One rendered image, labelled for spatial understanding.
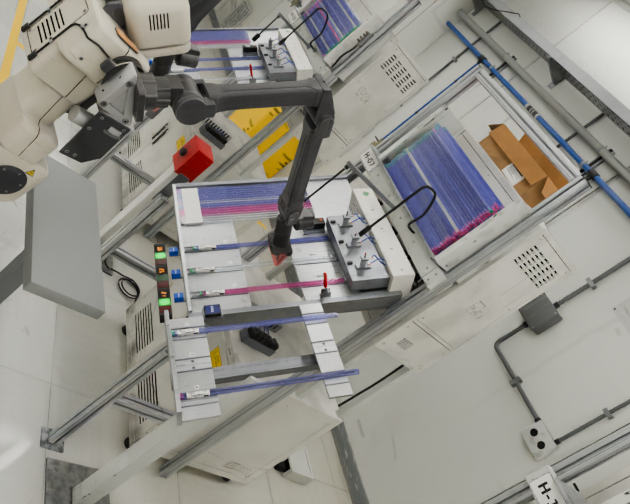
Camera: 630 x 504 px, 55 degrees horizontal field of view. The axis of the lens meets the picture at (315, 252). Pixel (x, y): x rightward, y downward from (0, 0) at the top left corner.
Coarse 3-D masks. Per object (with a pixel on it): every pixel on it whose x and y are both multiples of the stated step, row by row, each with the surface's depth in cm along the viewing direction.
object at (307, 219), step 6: (306, 210) 202; (282, 216) 197; (288, 216) 193; (294, 216) 194; (300, 216) 199; (306, 216) 200; (312, 216) 201; (288, 222) 195; (294, 222) 196; (300, 222) 201; (306, 222) 202; (312, 222) 203; (294, 228) 204; (300, 228) 202; (306, 228) 203
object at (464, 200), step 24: (432, 144) 226; (456, 144) 222; (408, 168) 228; (432, 168) 220; (456, 168) 213; (408, 192) 222; (432, 192) 214; (456, 192) 207; (480, 192) 201; (432, 216) 209; (456, 216) 203; (480, 216) 197; (432, 240) 204; (456, 240) 201
